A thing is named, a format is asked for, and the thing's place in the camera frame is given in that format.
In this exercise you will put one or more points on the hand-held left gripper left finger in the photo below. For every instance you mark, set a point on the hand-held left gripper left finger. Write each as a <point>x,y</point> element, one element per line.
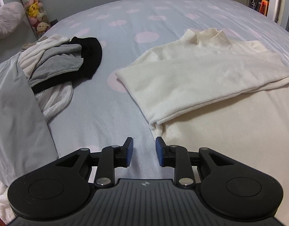
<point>129,151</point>

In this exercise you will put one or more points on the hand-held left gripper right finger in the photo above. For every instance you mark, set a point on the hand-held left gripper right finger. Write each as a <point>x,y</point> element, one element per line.
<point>159,151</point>

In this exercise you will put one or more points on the cream turtleneck sweater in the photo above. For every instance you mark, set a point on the cream turtleneck sweater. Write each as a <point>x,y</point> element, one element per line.
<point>193,75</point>

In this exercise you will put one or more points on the polka dot bed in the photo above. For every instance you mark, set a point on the polka dot bed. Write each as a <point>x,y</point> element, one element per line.
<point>111,113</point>

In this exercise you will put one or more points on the black garment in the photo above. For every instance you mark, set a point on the black garment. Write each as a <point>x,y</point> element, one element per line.
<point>91,51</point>

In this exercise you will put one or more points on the grey garment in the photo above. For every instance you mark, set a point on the grey garment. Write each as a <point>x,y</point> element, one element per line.
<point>57,63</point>

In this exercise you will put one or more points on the light grey-blue garment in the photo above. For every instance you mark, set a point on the light grey-blue garment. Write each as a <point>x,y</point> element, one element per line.
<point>15,122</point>

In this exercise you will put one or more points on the white knit top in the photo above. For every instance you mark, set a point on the white knit top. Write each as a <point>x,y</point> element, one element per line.
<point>40,49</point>

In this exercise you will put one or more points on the small beige cloth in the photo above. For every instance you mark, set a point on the small beige cloth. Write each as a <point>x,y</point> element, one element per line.
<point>29,45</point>

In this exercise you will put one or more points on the clear tube of plush toys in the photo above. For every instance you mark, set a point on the clear tube of plush toys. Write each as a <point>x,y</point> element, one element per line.
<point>35,9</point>

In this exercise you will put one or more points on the orange item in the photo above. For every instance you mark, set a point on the orange item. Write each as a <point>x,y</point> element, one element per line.
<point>264,6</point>

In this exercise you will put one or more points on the rolled pink grey duvet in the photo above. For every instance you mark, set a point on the rolled pink grey duvet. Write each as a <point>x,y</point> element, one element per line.
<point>8,18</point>

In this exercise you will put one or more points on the dark wall outlet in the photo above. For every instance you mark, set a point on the dark wall outlet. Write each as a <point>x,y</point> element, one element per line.
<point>54,21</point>

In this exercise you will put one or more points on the white door frame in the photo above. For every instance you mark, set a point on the white door frame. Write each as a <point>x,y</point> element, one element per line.
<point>276,4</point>

